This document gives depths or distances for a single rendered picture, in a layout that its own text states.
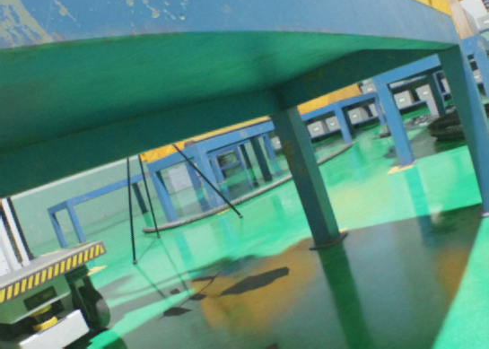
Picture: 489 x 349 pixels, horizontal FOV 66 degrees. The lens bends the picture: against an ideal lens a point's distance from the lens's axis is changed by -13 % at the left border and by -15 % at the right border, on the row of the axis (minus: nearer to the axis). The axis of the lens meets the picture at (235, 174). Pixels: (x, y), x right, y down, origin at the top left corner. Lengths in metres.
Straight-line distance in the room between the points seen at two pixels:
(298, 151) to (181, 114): 0.53
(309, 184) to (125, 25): 1.40
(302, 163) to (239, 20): 1.30
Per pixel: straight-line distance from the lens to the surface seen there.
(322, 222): 1.63
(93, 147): 1.04
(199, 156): 3.80
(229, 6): 0.32
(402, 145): 2.77
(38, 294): 1.43
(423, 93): 8.84
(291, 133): 1.59
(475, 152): 1.38
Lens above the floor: 0.46
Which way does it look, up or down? 3 degrees down
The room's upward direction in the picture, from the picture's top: 20 degrees counter-clockwise
